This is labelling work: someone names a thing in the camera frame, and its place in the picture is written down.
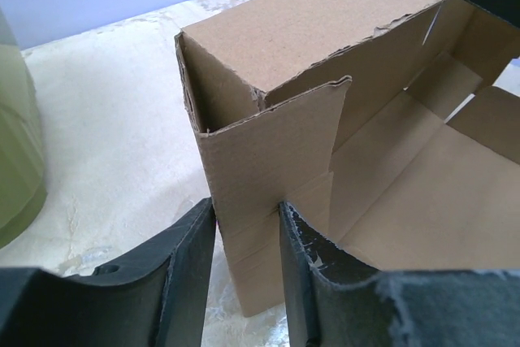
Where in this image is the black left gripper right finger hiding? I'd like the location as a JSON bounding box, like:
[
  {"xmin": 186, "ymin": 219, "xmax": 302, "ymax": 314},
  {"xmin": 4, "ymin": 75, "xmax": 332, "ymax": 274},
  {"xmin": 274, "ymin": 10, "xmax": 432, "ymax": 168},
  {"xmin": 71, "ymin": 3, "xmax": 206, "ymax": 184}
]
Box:
[{"xmin": 279, "ymin": 202, "xmax": 519, "ymax": 346}]

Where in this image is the olive green plastic bin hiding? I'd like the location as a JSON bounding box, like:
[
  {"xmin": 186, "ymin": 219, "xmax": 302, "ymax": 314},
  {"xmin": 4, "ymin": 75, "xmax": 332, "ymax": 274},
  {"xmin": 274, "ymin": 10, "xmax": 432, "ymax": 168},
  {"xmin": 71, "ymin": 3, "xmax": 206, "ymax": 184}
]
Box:
[{"xmin": 0, "ymin": 16, "xmax": 47, "ymax": 247}]

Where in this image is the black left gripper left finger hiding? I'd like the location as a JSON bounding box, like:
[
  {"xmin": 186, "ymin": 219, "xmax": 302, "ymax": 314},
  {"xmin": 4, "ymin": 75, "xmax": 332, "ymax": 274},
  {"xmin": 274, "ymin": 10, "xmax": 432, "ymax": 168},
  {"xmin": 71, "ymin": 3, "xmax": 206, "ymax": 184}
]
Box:
[{"xmin": 1, "ymin": 198, "xmax": 215, "ymax": 346}]

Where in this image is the cardboard box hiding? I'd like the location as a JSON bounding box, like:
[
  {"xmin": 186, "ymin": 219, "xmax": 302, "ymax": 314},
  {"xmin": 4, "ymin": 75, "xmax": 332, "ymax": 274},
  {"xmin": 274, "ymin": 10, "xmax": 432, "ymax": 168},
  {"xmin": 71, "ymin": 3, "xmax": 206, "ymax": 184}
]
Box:
[{"xmin": 175, "ymin": 0, "xmax": 519, "ymax": 317}]

